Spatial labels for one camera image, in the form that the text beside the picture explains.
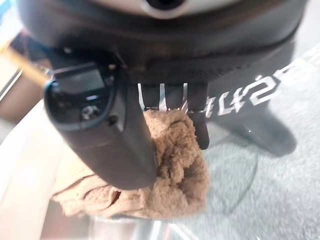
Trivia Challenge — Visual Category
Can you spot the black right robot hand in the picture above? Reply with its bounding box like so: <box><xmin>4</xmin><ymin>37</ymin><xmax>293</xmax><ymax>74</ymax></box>
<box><xmin>17</xmin><ymin>0</ymin><xmax>305</xmax><ymax>190</ymax></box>

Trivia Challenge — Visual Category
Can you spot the brown terry cloth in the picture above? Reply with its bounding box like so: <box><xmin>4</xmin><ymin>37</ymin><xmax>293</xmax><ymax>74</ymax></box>
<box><xmin>52</xmin><ymin>109</ymin><xmax>210</xmax><ymax>221</ymax></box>

